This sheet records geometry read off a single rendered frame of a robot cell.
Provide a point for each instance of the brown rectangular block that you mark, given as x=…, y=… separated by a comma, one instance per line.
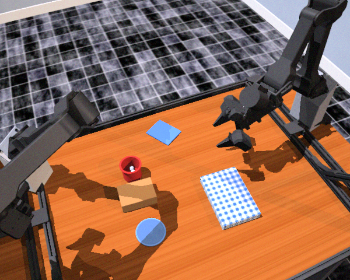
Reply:
x=137, y=195

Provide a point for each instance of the blue round disc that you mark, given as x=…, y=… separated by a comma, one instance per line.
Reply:
x=150, y=232

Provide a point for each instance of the red cup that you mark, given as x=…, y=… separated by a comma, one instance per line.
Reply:
x=125, y=165

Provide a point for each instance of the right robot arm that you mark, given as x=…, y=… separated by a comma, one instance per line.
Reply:
x=311, y=31

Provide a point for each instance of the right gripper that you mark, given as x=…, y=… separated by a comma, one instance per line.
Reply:
x=238, y=137

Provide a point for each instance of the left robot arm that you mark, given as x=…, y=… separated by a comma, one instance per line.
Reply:
x=29, y=150

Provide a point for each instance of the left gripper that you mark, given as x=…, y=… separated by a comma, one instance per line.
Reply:
x=23, y=189

